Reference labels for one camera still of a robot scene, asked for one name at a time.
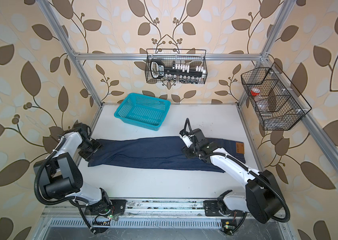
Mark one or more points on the red capped clear container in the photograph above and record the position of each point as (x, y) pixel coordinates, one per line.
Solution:
(255, 91)

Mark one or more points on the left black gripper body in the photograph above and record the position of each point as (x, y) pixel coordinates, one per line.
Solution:
(89, 148)

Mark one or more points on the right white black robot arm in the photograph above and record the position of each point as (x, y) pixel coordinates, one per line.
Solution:
(263, 198)

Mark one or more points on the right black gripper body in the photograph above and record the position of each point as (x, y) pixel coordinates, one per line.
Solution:
(191, 151)

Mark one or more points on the teal plastic basket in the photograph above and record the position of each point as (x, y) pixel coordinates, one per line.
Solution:
(143, 111)

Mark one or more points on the dark blue denim trousers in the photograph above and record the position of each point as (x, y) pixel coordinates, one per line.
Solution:
(163, 153)

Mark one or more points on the black wire basket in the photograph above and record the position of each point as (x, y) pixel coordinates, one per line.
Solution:
(279, 106)
(168, 55)

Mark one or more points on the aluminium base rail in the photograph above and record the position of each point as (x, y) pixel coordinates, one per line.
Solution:
(192, 214)

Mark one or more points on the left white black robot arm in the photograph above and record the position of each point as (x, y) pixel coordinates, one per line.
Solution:
(58, 178)

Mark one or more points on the black socket tool set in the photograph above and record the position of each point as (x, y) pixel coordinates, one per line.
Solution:
(177, 72)

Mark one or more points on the back black wire basket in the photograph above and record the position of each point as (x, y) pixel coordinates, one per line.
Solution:
(168, 55)

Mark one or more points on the right black wire basket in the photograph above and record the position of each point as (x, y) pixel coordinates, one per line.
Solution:
(279, 106)

